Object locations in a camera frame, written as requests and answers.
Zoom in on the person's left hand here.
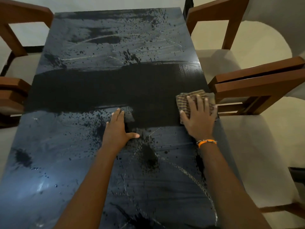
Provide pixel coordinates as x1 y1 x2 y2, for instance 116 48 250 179
101 108 140 153

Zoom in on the person's right hand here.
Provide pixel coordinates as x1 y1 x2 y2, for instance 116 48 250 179
179 94 218 142

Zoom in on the brown checked cleaning cloth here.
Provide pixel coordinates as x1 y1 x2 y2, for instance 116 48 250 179
176 90 218 124

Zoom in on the person's left forearm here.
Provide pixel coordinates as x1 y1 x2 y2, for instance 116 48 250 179
54 147 121 229

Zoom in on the person's right forearm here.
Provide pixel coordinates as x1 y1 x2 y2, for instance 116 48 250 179
198 142 272 229

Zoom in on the orange wrist band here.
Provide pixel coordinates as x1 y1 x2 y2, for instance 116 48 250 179
196 139 217 148

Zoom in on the wooden armchair with beige cushion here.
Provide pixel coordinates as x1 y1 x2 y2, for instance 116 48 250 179
208 56 305 229
186 0 305 82
0 0 54 80
0 77 31 180

